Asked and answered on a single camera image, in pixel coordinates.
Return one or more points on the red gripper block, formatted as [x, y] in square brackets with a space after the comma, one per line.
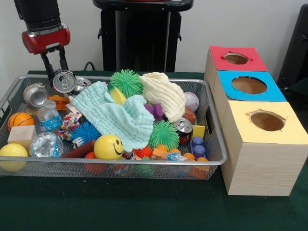
[45, 41]

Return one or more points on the silver can with pull tab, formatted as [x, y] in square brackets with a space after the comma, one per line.
[63, 81]

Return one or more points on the crushed silver drink can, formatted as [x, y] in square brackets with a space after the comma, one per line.
[36, 95]

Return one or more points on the mint green cloth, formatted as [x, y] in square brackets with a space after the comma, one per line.
[115, 118]

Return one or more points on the cream waffle cloth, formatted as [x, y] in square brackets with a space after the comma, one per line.
[166, 96]

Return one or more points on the shallow clear mesh bin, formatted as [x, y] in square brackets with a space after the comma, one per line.
[120, 168]

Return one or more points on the wooden three-hole box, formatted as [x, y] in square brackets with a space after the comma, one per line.
[260, 168]

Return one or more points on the orange basketball toy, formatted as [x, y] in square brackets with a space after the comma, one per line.
[20, 120]

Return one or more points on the green spiky ball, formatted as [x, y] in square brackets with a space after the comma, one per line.
[126, 82]
[164, 134]

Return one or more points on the blue spiky ball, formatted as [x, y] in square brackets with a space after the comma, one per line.
[85, 132]

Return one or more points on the smooth yellow ball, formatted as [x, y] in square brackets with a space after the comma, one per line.
[108, 146]

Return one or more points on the yellow tennis ball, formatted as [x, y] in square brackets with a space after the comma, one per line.
[13, 154]

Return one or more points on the white baseball toy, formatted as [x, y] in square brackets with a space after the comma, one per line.
[191, 101]

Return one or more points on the brown football toy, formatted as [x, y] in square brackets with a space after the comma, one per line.
[190, 116]

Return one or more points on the dark green table cloth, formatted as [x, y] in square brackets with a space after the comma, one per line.
[144, 207]

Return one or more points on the black upright stand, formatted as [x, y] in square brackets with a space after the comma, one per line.
[296, 48]

